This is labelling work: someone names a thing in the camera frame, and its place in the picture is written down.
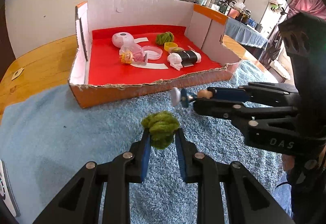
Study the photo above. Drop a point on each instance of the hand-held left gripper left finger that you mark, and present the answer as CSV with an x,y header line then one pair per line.
x,y
145,152

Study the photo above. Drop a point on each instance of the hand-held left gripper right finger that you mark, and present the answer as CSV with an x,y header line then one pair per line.
x,y
181,155

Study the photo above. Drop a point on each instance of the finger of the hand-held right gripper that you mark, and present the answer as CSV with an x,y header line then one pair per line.
x,y
229,95
221,109

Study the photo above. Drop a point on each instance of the green yarn ball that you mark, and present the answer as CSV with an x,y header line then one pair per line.
x,y
160,127

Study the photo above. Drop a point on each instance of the dark-haired blue figurine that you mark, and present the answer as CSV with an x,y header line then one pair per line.
x,y
188,96

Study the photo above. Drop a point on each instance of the black white plush sushi roll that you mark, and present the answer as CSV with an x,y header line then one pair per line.
x,y
187,57

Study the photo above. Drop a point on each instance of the orange cardboard box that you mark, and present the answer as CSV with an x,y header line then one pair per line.
x,y
114,96

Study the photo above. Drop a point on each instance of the yellow bottle cap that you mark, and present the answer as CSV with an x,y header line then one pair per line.
x,y
170,45

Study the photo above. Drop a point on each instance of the green lettuce toy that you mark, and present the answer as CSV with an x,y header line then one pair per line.
x,y
165,37

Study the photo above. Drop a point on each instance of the clear plastic capsule lid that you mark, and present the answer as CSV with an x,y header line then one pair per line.
x,y
152,53

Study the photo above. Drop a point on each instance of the yellow-haired figurine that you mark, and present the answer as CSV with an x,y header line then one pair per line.
x,y
127,57

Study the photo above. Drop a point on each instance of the clear plastic capsule dome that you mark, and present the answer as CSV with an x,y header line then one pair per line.
x,y
131,48

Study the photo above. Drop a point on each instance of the pink toy camera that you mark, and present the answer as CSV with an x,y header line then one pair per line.
x,y
122,39

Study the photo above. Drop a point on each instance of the cloth covered side table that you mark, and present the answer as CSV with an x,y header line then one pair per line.
x,y
244,35

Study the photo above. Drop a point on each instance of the blue fluffy towel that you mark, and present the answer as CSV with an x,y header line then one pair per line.
x,y
76,137

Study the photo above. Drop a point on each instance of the green fridge toy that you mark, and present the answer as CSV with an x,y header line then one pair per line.
x,y
276,6

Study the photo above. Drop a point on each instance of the white refrigerator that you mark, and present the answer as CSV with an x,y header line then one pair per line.
x,y
264,9

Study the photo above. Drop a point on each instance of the cluttered side table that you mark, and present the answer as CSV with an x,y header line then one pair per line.
x,y
224,2

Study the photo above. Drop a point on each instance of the white remote device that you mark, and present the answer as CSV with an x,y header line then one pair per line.
x,y
6,188

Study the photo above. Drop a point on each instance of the small wooden piece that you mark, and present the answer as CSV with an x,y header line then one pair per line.
x,y
17,73

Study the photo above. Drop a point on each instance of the dark wooden door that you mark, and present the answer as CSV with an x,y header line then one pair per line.
x,y
6,35

